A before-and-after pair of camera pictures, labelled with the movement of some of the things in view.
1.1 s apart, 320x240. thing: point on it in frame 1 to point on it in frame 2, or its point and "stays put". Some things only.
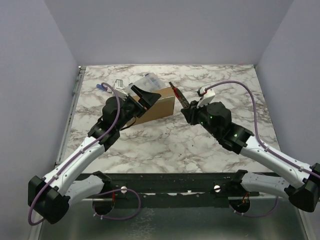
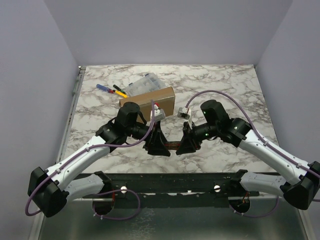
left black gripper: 147,99 to 155,144
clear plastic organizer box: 149,82 stays put
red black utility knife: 181,98 to 172,145
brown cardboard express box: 163,106 stays put
